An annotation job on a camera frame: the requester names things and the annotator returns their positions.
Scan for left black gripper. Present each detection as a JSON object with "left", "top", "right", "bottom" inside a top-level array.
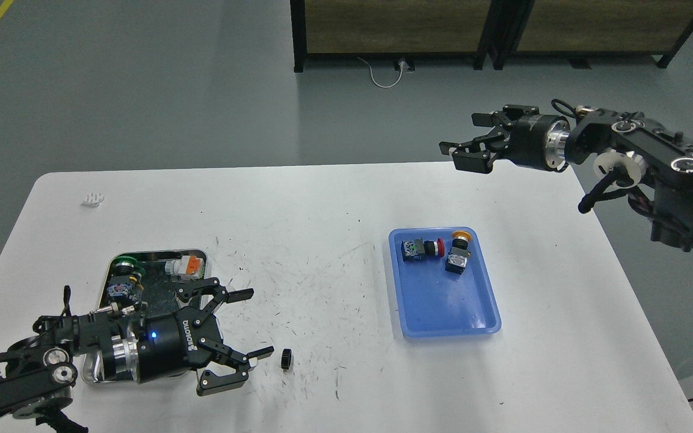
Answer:
[{"left": 99, "top": 277, "right": 274, "bottom": 397}]

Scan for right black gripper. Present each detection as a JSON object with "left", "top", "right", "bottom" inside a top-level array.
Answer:
[{"left": 440, "top": 105, "right": 570, "bottom": 174}]

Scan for black gear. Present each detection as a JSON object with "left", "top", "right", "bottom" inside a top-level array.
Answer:
[{"left": 280, "top": 348, "right": 292, "bottom": 372}]

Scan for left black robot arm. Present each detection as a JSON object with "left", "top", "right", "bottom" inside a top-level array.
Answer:
[{"left": 0, "top": 278, "right": 274, "bottom": 432}]

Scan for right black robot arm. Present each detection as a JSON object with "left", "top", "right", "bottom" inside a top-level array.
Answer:
[{"left": 439, "top": 99, "right": 693, "bottom": 252}]

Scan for blue plastic tray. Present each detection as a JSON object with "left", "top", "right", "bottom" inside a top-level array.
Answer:
[{"left": 388, "top": 226, "right": 502, "bottom": 338}]

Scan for right wooden cabinet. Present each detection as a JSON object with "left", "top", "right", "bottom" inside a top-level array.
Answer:
[{"left": 490, "top": 1, "right": 693, "bottom": 70}]

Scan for wooden cabinet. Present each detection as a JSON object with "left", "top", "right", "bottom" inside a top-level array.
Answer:
[
  {"left": 490, "top": 1, "right": 693, "bottom": 70},
  {"left": 289, "top": 1, "right": 506, "bottom": 72}
]

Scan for left wooden cabinet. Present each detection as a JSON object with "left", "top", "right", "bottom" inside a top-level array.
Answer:
[{"left": 289, "top": 1, "right": 506, "bottom": 72}]

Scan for small white plastic part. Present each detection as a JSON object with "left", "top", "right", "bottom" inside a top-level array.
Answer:
[{"left": 81, "top": 192, "right": 105, "bottom": 208}]

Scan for orange white switch component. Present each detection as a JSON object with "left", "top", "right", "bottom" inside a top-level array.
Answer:
[{"left": 164, "top": 255, "right": 205, "bottom": 281}]

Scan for green push button switch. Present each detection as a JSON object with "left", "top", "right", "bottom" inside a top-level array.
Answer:
[{"left": 104, "top": 255, "right": 146, "bottom": 307}]

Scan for white power cable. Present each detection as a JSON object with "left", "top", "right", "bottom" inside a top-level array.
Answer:
[{"left": 357, "top": 56, "right": 411, "bottom": 88}]

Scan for yellow push button switch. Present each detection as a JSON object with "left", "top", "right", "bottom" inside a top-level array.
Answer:
[{"left": 445, "top": 230, "right": 472, "bottom": 275}]

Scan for red push button switch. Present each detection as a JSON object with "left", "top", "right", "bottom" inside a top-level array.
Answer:
[{"left": 401, "top": 238, "right": 446, "bottom": 262}]

